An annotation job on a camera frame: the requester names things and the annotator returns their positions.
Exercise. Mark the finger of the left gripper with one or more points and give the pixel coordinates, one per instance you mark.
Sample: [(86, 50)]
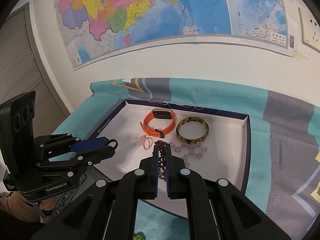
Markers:
[(92, 142), (82, 157)]

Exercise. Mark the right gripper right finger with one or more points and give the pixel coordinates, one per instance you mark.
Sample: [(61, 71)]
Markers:
[(216, 209)]

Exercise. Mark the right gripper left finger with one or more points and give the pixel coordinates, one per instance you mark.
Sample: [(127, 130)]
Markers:
[(106, 210)]

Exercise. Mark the tortoiseshell bangle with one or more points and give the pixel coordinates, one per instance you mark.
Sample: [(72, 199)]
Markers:
[(192, 130)]

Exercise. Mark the orange smart watch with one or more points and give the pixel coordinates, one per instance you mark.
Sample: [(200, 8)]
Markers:
[(159, 122)]

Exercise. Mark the left hand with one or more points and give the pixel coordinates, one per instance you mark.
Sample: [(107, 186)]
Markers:
[(47, 205)]

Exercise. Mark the dark blue tray box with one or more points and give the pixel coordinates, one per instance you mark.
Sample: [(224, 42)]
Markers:
[(226, 152)]

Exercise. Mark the teal grey bed sheet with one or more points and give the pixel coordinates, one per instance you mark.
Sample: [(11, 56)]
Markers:
[(284, 171)]

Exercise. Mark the grey wooden door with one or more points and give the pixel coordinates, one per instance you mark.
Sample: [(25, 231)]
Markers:
[(22, 70)]

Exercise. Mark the colourful wall map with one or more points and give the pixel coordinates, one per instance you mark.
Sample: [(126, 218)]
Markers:
[(93, 30)]

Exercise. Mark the white wall socket panel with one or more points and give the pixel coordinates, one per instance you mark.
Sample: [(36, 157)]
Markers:
[(310, 29)]

